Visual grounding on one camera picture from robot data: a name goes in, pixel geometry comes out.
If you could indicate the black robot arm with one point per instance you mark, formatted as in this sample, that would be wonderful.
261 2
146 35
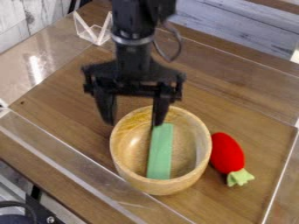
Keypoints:
136 17

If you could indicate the red plush strawberry toy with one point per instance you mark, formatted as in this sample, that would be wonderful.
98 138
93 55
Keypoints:
228 160

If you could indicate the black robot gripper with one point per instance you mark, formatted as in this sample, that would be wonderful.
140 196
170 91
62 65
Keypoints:
132 74

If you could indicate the black table mount bracket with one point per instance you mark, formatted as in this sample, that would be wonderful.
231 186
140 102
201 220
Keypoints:
20 209

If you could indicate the green rectangular block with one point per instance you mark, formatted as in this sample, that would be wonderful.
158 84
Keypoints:
160 152

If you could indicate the clear acrylic tray wall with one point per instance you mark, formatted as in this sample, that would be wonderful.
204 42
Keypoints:
54 140

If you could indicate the brown wooden bowl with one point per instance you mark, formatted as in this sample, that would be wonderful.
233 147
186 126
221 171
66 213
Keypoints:
129 143

